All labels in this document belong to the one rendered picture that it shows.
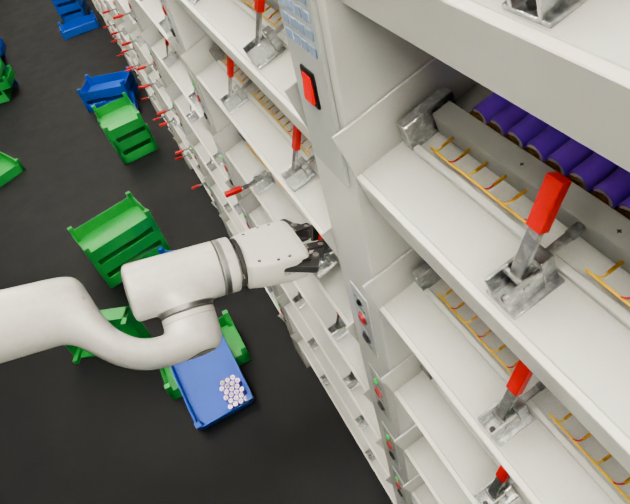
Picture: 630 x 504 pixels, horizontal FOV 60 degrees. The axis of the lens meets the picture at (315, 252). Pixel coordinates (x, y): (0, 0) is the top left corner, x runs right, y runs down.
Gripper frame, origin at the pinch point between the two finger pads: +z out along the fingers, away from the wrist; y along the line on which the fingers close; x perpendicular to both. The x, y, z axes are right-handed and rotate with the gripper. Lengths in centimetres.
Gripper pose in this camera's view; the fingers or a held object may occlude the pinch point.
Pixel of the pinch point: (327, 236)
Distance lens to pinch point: 87.6
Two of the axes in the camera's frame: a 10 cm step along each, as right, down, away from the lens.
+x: 0.2, -7.6, -6.5
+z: 9.0, -2.7, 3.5
